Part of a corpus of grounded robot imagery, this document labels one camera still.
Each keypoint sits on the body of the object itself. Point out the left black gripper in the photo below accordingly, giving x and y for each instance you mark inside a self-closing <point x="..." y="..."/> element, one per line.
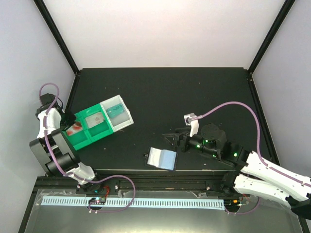
<point x="72" y="119"/>

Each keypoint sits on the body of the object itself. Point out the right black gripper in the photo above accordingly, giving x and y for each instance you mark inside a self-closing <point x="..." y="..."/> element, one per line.
<point x="177" y="140"/>

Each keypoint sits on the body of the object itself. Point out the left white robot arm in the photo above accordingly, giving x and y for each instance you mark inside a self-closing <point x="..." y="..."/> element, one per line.
<point x="52" y="148"/>

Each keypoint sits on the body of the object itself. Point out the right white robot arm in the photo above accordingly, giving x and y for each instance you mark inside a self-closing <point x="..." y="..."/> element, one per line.
<point x="249" y="173"/>

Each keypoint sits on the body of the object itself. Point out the white floral card in bin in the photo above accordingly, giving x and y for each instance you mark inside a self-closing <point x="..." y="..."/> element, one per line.
<point x="94" y="119"/>

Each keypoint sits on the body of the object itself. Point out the teal VIP card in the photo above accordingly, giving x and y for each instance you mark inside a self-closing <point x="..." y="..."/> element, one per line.
<point x="115" y="110"/>

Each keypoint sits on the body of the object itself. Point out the green divided bin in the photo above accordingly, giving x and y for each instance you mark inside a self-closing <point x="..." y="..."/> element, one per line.
<point x="89" y="135"/>

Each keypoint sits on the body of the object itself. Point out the clear white bin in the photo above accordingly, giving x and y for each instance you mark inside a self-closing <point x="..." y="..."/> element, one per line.
<point x="123" y="120"/>

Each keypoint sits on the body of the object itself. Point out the small circuit board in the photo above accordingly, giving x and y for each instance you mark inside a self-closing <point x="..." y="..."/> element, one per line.
<point x="97" y="201"/>

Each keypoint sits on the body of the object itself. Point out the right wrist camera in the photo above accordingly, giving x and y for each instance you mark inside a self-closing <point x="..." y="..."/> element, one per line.
<point x="190" y="120"/>

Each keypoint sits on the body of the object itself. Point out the black aluminium rail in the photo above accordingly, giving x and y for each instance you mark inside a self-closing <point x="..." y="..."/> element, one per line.
<point x="211" y="181"/>

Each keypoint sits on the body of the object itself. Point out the white slotted cable duct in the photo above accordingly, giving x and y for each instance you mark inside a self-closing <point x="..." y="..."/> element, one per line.
<point x="212" y="204"/>

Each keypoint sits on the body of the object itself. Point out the left black frame post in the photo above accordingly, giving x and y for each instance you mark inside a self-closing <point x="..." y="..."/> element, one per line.
<point x="56" y="34"/>

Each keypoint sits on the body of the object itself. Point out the black frame post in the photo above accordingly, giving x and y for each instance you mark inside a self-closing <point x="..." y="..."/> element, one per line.
<point x="56" y="34"/>
<point x="282" y="14"/>

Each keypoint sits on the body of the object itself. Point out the right black frame post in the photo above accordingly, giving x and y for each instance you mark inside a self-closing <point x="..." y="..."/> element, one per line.
<point x="282" y="14"/>

